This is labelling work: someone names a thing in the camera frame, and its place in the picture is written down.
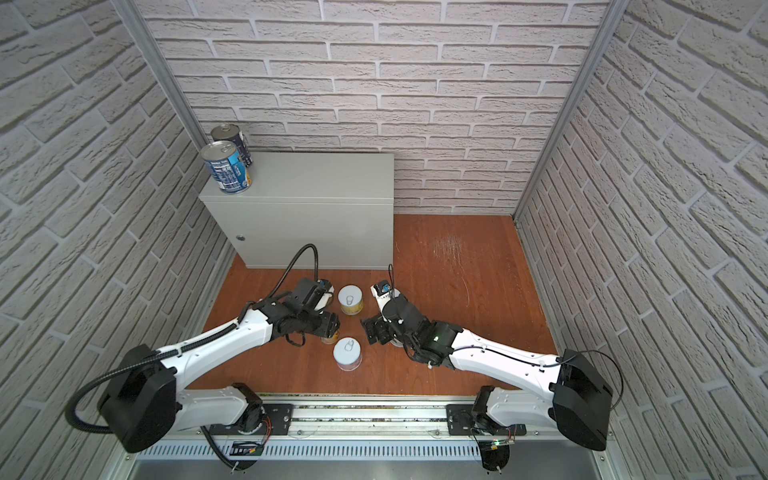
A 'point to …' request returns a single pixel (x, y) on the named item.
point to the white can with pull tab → (347, 353)
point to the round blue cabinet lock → (240, 237)
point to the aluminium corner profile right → (551, 151)
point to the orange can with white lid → (330, 340)
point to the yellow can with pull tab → (350, 298)
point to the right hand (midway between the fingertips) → (375, 312)
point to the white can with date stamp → (397, 343)
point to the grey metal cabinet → (343, 203)
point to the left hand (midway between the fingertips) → (332, 318)
